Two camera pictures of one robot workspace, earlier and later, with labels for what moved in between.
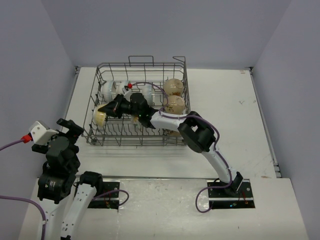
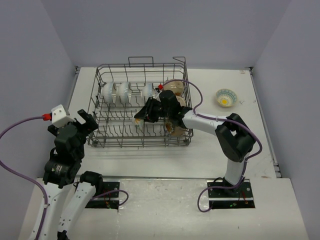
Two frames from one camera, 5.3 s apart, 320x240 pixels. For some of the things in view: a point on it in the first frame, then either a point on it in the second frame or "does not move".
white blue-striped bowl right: x=148 y=91 does not move
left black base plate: x=109 y=198 does not move
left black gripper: x=75 y=130 -> x=87 y=126
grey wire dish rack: x=137 y=103 does not move
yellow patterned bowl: x=99 y=117 -> x=226 y=97
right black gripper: x=114 y=108 -> x=146 y=113
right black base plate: x=237 y=195 does not move
